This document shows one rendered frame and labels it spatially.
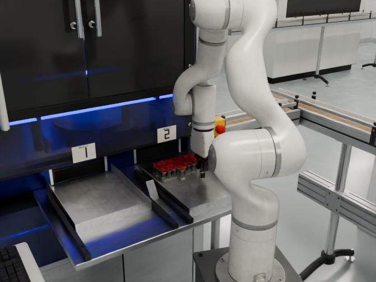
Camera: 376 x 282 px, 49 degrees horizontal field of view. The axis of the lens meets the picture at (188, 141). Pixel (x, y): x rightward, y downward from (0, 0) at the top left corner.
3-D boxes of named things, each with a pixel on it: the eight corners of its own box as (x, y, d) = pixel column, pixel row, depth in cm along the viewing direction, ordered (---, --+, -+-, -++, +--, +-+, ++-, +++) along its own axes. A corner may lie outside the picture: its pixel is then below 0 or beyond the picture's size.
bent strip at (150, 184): (145, 196, 148) (145, 181, 146) (153, 193, 150) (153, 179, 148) (165, 214, 138) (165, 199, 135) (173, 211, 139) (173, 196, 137)
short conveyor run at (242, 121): (194, 155, 189) (194, 122, 183) (176, 143, 201) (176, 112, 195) (301, 126, 223) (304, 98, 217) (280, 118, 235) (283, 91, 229)
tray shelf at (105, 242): (32, 195, 152) (32, 191, 151) (193, 153, 187) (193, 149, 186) (76, 271, 115) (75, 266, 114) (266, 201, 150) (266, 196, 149)
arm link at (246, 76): (236, 184, 103) (296, 178, 107) (252, 175, 92) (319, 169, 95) (208, 5, 115) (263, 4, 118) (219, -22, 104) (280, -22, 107)
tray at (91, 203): (46, 187, 154) (45, 178, 152) (111, 170, 167) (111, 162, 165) (76, 234, 127) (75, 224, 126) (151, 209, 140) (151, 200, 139)
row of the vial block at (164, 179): (160, 181, 158) (159, 169, 157) (199, 169, 167) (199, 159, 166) (163, 183, 157) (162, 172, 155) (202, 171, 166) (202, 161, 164)
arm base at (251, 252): (297, 291, 108) (306, 232, 101) (229, 305, 104) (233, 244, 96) (266, 247, 125) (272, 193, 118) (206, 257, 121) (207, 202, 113)
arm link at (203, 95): (192, 124, 146) (217, 122, 148) (193, 88, 141) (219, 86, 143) (187, 116, 154) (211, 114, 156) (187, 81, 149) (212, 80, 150)
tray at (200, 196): (142, 176, 162) (141, 168, 161) (197, 160, 175) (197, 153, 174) (189, 217, 136) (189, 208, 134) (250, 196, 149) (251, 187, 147)
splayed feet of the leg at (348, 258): (288, 285, 232) (291, 264, 226) (347, 254, 257) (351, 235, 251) (299, 293, 226) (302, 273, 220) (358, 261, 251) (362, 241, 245)
